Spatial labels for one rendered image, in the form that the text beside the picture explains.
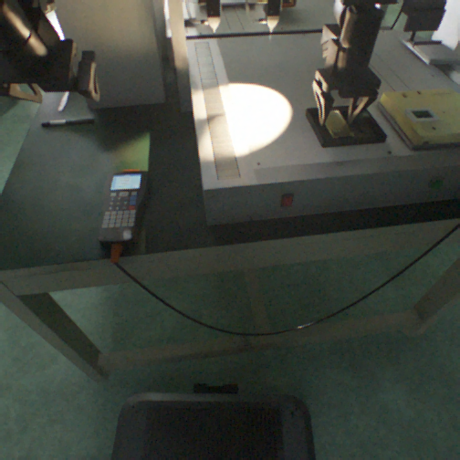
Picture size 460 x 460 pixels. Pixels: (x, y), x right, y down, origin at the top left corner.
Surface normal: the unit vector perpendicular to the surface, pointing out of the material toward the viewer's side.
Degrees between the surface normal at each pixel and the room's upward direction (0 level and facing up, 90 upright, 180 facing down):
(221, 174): 0
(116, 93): 90
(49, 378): 0
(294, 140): 0
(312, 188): 90
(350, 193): 90
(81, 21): 90
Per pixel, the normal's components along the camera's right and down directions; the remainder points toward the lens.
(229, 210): 0.14, 0.77
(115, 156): 0.00, -0.63
